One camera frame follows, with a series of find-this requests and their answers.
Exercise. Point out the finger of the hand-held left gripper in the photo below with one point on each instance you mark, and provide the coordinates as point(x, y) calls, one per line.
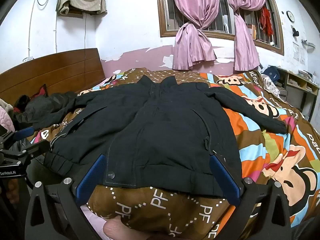
point(23, 132)
point(37, 146)

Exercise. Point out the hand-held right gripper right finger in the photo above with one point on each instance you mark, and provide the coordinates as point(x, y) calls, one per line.
point(223, 177)

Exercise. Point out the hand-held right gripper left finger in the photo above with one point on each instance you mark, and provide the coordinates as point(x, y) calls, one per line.
point(91, 177)

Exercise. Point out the black jacket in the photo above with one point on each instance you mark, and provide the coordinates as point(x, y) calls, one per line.
point(162, 130)

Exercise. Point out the dark clothes pile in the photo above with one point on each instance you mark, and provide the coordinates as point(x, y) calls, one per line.
point(42, 107)

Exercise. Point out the pink quilted cloth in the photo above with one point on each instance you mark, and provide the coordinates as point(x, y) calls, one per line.
point(6, 120)

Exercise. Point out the cartoon printed blanket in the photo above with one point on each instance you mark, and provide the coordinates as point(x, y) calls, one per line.
point(250, 135)

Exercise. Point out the wooden headboard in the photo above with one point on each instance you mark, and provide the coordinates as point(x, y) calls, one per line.
point(62, 72)

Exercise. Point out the grey patterned cloth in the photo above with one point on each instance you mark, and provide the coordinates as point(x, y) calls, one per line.
point(270, 86)

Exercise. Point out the blue cap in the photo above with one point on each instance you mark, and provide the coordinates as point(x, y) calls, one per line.
point(271, 73)

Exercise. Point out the wooden shelf unit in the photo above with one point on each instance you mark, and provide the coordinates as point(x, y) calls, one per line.
point(295, 80)

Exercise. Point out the red hanging cloth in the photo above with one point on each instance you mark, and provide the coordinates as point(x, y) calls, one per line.
point(266, 22)

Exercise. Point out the wooden wall shelf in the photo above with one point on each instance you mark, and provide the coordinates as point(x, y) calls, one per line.
point(75, 11)

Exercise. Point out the paper wall sheet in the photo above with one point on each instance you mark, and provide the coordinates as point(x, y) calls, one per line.
point(298, 53)

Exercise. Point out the black wall hook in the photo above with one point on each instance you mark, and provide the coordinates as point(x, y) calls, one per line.
point(295, 32)

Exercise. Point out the round wall clock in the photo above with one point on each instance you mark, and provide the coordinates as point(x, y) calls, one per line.
point(290, 16)

